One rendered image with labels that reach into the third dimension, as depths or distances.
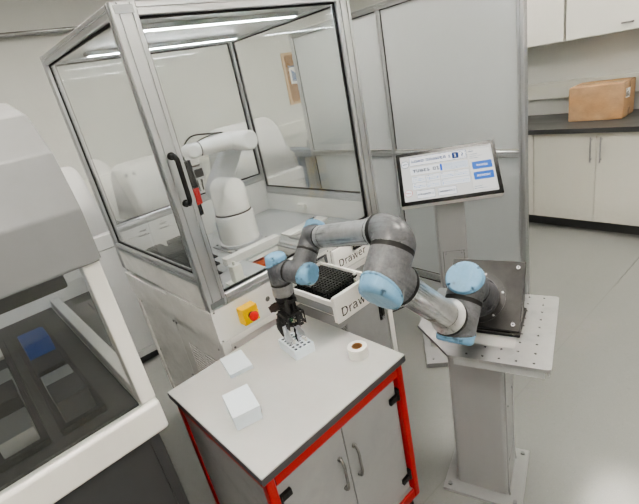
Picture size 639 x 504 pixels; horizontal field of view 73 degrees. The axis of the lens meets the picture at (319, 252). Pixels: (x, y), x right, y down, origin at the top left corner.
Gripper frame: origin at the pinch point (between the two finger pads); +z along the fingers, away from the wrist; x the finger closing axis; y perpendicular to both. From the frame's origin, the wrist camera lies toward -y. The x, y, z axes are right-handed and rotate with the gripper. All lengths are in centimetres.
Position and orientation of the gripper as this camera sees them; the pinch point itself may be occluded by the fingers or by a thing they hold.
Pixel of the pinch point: (293, 339)
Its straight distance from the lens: 164.3
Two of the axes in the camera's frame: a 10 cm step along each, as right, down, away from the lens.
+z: 1.9, 9.1, 3.7
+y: 5.5, 2.1, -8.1
